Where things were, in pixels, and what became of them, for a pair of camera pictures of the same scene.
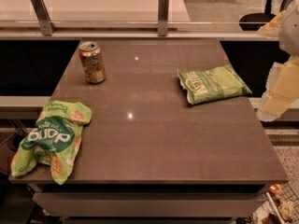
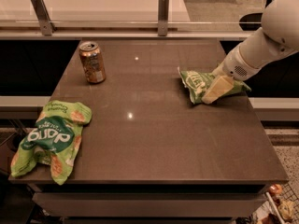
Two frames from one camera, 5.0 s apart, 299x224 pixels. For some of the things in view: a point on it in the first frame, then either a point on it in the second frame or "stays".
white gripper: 290,28 to 234,65
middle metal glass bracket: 163,14 stays
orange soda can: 92,63 stays
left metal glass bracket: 46,23 stays
